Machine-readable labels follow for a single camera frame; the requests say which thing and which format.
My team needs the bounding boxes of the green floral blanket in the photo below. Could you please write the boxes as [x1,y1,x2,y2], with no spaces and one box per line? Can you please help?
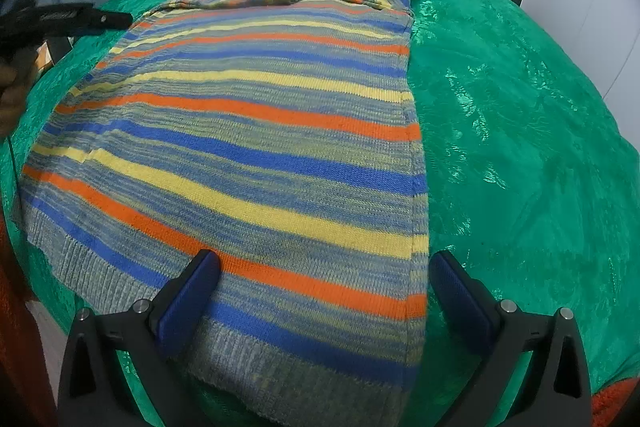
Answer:
[0,0,640,427]

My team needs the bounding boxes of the person's left hand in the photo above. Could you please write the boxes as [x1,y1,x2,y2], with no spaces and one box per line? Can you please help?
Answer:
[0,52,38,140]

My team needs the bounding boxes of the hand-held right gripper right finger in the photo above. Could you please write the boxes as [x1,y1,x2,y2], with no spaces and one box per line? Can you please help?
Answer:
[429,250,593,427]

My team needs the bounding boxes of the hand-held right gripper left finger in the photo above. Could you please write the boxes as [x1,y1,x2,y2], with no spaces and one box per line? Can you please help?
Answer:
[57,249,221,427]

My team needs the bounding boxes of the striped knitted sweater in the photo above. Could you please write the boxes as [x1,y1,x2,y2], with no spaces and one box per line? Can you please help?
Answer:
[20,0,431,425]

